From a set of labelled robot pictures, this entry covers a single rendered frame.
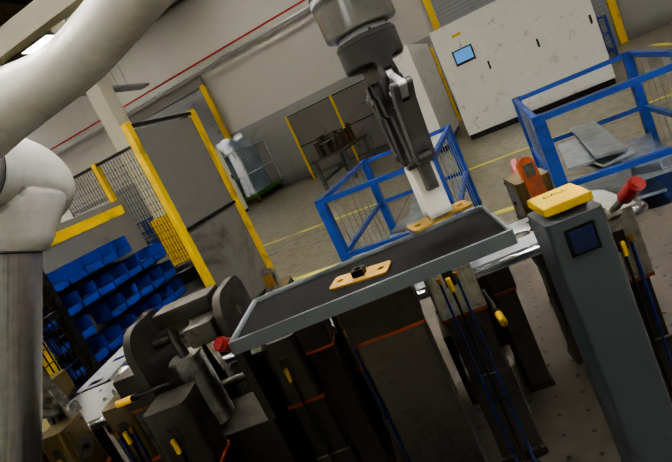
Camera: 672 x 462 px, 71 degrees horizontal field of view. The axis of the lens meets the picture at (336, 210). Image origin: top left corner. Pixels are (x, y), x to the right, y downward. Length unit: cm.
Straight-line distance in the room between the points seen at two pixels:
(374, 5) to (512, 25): 815
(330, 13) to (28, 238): 53
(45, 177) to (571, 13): 841
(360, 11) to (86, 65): 30
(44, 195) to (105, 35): 35
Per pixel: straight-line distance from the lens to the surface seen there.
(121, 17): 51
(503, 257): 92
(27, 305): 83
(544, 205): 62
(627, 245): 85
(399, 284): 56
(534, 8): 873
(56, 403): 112
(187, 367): 85
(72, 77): 60
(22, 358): 84
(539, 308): 135
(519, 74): 870
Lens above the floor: 136
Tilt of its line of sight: 10 degrees down
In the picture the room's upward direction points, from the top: 25 degrees counter-clockwise
